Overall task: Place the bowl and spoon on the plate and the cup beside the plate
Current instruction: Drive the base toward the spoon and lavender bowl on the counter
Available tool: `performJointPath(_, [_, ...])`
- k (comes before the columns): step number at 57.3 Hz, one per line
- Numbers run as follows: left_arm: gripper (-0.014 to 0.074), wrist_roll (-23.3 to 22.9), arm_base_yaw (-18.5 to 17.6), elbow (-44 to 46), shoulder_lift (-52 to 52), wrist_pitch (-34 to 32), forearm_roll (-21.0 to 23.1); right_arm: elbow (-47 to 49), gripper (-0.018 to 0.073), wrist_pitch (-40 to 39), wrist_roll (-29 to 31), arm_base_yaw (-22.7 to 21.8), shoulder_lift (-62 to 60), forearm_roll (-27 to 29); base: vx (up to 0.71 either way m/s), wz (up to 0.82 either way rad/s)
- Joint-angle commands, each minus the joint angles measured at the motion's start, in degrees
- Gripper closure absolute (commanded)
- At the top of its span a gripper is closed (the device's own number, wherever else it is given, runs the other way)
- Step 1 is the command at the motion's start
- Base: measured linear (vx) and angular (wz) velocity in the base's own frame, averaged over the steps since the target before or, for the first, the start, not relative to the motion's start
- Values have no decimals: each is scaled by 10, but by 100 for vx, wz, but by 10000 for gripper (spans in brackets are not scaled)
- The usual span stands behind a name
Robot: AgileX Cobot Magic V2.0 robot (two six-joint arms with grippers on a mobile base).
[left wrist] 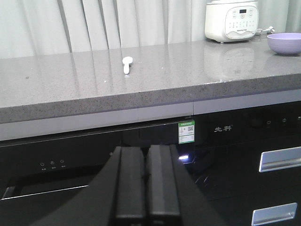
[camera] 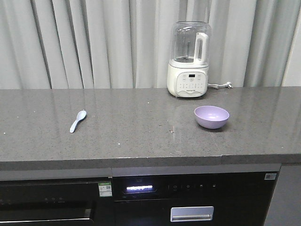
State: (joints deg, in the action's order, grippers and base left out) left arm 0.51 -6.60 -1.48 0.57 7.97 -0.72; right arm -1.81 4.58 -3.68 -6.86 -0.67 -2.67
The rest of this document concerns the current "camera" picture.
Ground purple plastic bowl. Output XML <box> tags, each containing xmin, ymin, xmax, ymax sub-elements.
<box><xmin>194</xmin><ymin>105</ymin><xmax>230</xmax><ymax>129</ymax></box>

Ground black dishwasher with display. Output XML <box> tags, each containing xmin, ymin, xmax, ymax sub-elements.
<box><xmin>112</xmin><ymin>164</ymin><xmax>280</xmax><ymax>226</ymax></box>

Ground grey pleated curtain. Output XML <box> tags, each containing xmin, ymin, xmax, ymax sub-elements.
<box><xmin>0</xmin><ymin>0</ymin><xmax>301</xmax><ymax>89</ymax></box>

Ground light blue plastic spoon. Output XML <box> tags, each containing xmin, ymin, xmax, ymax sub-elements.
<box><xmin>70</xmin><ymin>110</ymin><xmax>87</xmax><ymax>133</ymax></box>

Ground green white energy label sticker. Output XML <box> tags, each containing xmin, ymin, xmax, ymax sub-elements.
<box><xmin>98</xmin><ymin>181</ymin><xmax>112</xmax><ymax>197</ymax></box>

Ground black built-in oven left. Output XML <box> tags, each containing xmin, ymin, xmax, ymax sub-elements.
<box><xmin>0</xmin><ymin>169</ymin><xmax>115</xmax><ymax>226</ymax></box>

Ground white blender with clear jar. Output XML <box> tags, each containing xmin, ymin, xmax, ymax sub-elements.
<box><xmin>167</xmin><ymin>21</ymin><xmax>211</xmax><ymax>98</ymax></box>

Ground white power cord with plug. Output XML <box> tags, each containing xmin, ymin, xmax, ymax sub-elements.
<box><xmin>207</xmin><ymin>81</ymin><xmax>233</xmax><ymax>90</ymax></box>

